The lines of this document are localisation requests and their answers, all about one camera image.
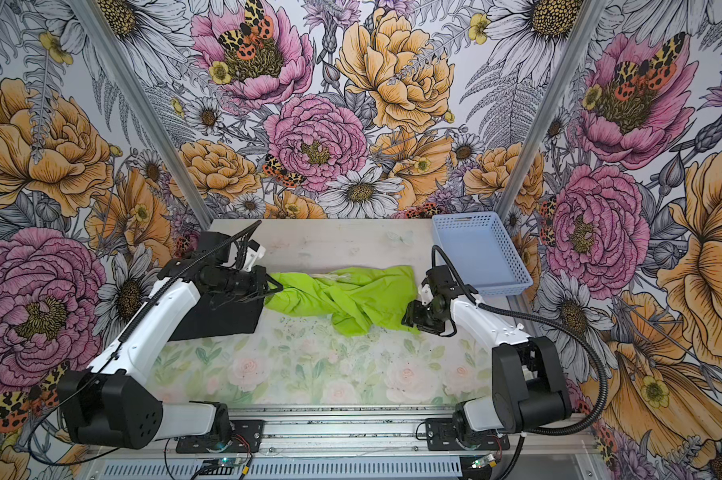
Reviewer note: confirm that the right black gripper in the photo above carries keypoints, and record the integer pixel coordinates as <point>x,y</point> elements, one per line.
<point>413,314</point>

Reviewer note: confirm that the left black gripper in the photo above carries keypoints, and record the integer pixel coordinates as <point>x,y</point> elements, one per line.
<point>260,278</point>

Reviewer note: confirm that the lime green towel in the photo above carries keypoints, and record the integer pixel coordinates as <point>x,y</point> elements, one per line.
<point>355,298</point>

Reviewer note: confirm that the black garment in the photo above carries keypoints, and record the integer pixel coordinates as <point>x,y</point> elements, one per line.
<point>212,317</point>

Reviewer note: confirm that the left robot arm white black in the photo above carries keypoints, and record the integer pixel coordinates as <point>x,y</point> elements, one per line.
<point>108,403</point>

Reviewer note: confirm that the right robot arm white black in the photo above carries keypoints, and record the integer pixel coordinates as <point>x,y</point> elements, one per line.
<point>528,388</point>

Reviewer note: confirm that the light blue plastic basket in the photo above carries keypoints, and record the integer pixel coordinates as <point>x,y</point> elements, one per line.
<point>481,249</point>

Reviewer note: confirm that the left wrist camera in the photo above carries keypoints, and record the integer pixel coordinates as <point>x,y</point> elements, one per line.
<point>253,254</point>

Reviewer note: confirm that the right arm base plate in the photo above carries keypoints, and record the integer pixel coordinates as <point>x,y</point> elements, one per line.
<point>443,434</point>

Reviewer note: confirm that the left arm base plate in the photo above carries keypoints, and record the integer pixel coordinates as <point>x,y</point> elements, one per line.
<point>235,437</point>

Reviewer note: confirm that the white vented cable duct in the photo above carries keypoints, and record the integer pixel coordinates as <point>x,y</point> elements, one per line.
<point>437,467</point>

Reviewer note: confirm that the aluminium rail frame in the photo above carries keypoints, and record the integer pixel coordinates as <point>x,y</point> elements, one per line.
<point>354,431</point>

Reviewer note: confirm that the left aluminium corner post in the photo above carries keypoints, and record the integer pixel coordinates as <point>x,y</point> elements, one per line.
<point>116,63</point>

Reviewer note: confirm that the aluminium corner post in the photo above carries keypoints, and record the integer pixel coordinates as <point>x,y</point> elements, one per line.
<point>116,63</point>
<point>576,48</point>

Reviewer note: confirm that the right aluminium corner post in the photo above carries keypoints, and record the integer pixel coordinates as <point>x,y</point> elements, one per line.
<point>576,48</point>

